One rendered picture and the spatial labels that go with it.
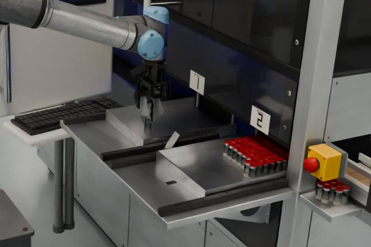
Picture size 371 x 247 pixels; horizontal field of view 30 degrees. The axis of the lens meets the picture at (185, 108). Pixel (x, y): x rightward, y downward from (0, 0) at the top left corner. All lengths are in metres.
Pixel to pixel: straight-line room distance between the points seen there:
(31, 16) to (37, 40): 0.76
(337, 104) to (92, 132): 0.77
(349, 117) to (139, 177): 0.59
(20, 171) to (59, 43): 1.50
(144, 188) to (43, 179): 1.98
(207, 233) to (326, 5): 0.96
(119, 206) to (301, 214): 1.17
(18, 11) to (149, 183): 0.57
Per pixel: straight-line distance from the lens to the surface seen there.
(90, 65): 2.62
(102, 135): 2.16
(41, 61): 2.50
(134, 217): 2.84
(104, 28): 1.79
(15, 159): 4.03
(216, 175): 1.95
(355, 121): 1.95
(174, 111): 2.36
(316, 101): 1.82
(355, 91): 1.91
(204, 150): 2.08
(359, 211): 1.89
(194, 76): 2.25
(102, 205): 3.12
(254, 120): 2.01
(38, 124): 2.37
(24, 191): 3.69
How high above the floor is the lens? 1.76
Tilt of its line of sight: 21 degrees down
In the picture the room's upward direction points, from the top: 4 degrees clockwise
